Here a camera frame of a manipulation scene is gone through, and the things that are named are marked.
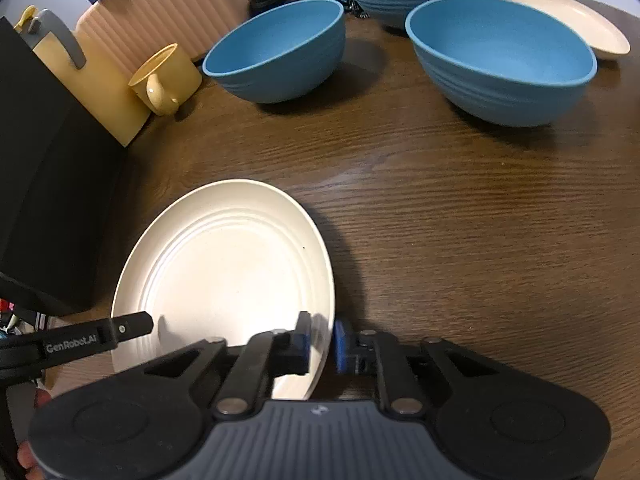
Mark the pink ribbed suitcase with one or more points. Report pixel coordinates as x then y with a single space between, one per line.
200 5

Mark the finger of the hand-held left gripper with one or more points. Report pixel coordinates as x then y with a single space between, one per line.
132 327

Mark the black paper bag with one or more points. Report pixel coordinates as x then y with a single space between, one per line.
45 185

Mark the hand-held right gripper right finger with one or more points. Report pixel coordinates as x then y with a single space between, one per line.
342 347

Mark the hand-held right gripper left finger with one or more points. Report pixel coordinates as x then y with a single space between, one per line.
303 345

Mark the person's left hand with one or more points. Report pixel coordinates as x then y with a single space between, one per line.
31 457

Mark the cream ribbed plate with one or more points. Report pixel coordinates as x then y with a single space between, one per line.
565 15
225 270

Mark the yellow mug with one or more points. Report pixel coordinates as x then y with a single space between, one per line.
170 75

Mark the black cup sleeve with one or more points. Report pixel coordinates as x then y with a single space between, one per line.
267 0

